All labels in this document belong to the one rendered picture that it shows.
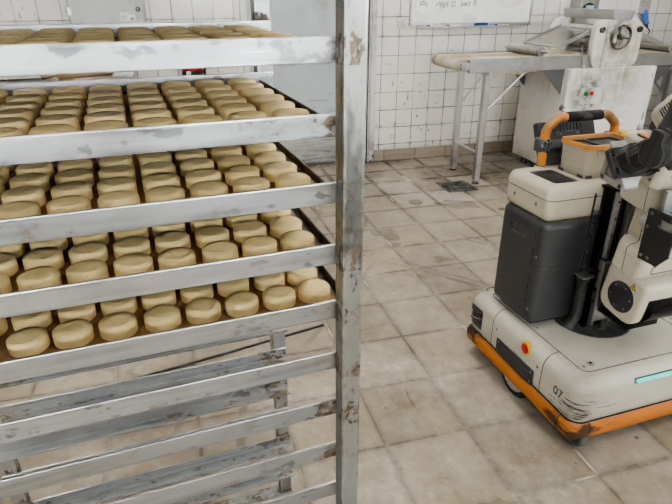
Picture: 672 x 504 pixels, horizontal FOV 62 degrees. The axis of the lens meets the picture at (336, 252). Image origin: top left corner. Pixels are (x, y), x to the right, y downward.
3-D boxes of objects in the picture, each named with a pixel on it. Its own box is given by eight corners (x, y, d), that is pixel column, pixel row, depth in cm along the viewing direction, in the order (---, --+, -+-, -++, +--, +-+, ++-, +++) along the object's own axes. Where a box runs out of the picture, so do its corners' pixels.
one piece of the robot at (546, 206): (484, 319, 229) (511, 113, 193) (593, 298, 244) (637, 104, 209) (535, 366, 200) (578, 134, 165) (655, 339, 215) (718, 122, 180)
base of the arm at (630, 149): (638, 146, 159) (604, 150, 156) (660, 134, 151) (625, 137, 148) (647, 175, 158) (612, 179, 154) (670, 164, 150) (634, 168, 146)
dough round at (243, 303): (258, 300, 86) (257, 289, 85) (259, 317, 82) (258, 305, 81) (225, 303, 85) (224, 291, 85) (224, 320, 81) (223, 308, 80)
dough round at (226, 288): (213, 297, 87) (212, 286, 86) (222, 282, 91) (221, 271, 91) (245, 299, 87) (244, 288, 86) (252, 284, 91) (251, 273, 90)
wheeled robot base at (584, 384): (462, 339, 240) (468, 288, 229) (584, 314, 258) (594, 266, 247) (567, 450, 182) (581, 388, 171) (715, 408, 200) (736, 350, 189)
